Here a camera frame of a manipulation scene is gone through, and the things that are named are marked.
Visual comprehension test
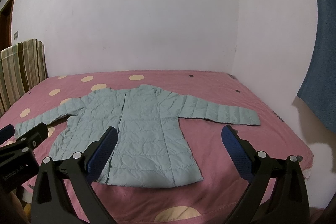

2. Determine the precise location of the light teal puffer jacket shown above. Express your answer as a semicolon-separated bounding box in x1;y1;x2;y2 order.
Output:
15;85;260;188

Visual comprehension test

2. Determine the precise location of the brown wooden door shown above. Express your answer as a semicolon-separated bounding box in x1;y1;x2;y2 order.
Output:
0;0;15;51

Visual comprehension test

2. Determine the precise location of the wall light switch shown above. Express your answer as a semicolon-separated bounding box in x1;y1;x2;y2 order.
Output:
14;31;19;40

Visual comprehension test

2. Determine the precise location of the blue curtain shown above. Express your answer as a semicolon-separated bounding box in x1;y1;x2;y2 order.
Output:
297;0;335;132

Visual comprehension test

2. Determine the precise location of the pink polka dot bedsheet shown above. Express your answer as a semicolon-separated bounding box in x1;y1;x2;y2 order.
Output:
1;71;313;223

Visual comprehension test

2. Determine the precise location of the striped headboard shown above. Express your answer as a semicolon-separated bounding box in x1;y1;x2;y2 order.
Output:
0;39;48;115

